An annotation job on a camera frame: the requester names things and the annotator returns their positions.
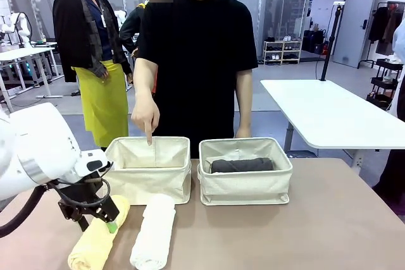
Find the person's right hand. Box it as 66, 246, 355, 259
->
130, 92, 161, 147

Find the person's right forearm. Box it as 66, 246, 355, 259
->
132, 58, 159, 100

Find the person in dark jacket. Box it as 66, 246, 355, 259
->
119, 0, 158, 94

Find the white shoe rack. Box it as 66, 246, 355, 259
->
263, 39, 303, 65

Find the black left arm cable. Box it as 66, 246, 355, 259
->
0, 183, 49, 239

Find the person with yellow apron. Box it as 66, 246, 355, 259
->
52, 0, 133, 148

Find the black utility cart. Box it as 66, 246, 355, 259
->
366, 58, 404, 111

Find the black coat rack with clothes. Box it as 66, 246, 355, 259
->
368, 1, 405, 70

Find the person in black T-shirt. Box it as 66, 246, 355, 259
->
134, 0, 259, 159

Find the white rectangular table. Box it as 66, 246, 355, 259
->
259, 79, 405, 176

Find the cream fabric storage basket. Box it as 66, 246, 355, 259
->
103, 136, 192, 205
197, 138, 294, 206

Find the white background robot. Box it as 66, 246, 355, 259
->
0, 10, 32, 46

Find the dark grey towel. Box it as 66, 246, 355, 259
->
210, 157, 274, 175

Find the black luggage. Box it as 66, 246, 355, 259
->
302, 28, 327, 55

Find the white desk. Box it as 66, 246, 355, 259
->
0, 42, 58, 116

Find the person's left forearm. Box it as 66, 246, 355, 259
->
235, 91, 253, 129

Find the person's left hand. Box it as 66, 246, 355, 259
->
235, 126, 252, 139

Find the grey door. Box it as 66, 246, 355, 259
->
332, 0, 379, 68

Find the white towel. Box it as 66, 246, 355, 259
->
129, 193, 177, 270

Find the black camera pole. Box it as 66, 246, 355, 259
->
320, 1, 346, 82

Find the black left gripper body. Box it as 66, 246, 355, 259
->
58, 171, 121, 223

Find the yellow towel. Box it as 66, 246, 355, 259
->
68, 194, 130, 270

